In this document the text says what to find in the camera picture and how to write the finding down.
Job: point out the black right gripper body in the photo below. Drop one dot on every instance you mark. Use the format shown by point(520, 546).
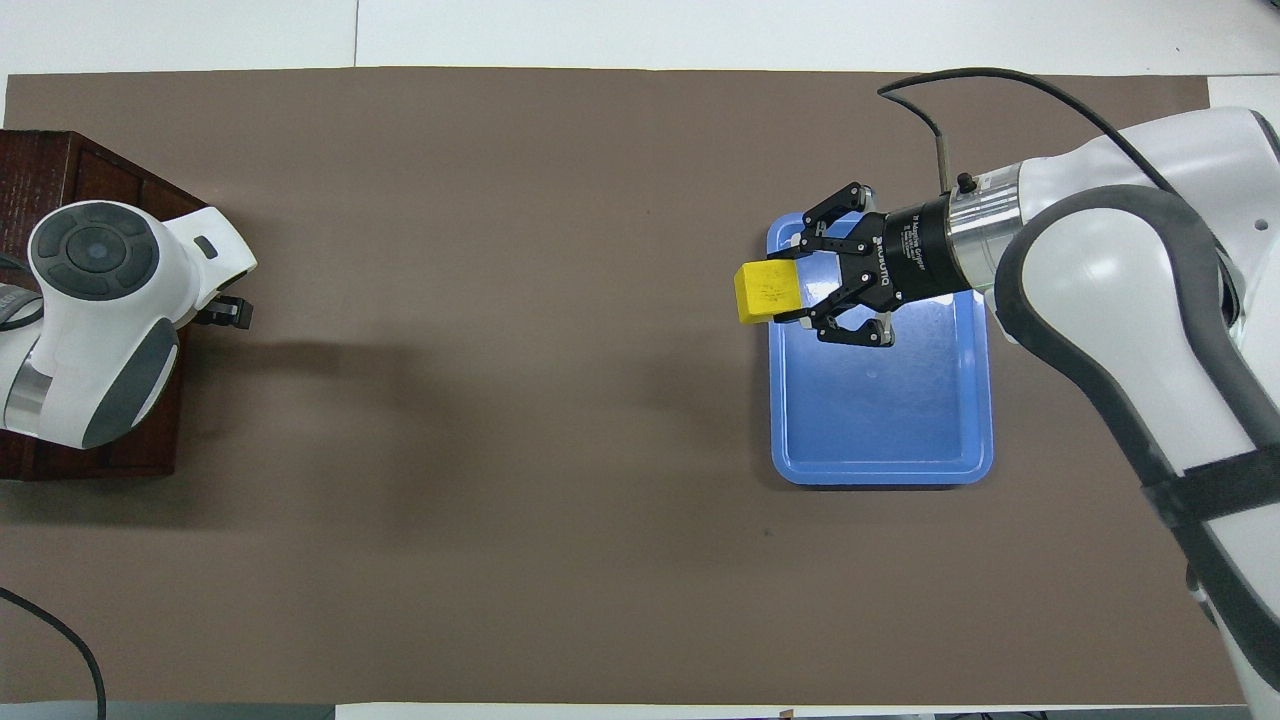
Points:
point(915, 255)

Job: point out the yellow cube block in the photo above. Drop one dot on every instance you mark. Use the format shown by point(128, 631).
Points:
point(765, 293)

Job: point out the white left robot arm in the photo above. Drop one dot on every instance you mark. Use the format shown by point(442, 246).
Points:
point(100, 330)

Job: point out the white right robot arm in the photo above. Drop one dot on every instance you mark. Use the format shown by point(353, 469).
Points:
point(1100, 260)

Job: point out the blue plastic tray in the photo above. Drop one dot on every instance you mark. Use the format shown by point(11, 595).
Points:
point(880, 420)

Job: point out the dark wooden cabinet housing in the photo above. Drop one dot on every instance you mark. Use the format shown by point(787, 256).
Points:
point(20, 170)

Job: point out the brown paper table mat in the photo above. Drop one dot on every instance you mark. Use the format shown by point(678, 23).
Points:
point(500, 400)

